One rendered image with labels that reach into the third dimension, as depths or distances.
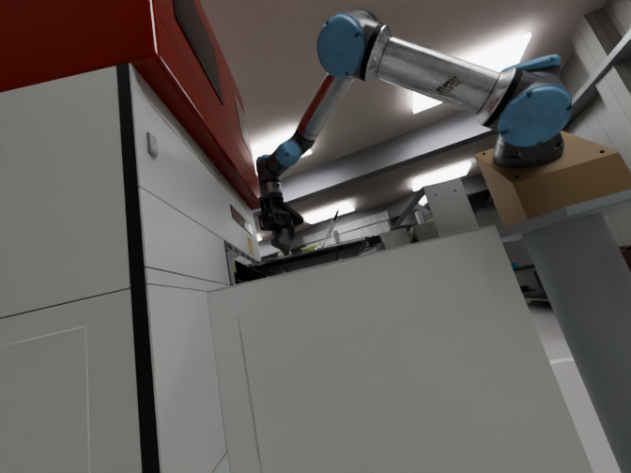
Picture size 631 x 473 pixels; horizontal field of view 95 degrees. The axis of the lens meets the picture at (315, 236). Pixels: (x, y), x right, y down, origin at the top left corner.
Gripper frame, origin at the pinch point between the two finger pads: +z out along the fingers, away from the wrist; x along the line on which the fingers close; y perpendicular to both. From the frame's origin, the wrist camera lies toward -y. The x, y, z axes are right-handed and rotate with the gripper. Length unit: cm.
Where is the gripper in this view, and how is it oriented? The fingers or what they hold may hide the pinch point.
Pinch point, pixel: (287, 251)
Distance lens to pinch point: 98.4
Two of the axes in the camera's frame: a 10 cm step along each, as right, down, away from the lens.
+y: -6.1, -0.6, -7.9
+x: 7.6, -3.2, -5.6
